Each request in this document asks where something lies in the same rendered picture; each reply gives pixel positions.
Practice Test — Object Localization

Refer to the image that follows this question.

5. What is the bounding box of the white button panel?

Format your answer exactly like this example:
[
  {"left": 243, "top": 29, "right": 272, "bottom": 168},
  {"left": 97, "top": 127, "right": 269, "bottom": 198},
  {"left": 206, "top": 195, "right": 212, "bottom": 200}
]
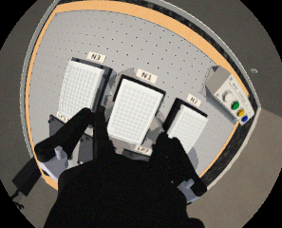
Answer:
[{"left": 201, "top": 66, "right": 254, "bottom": 125}]

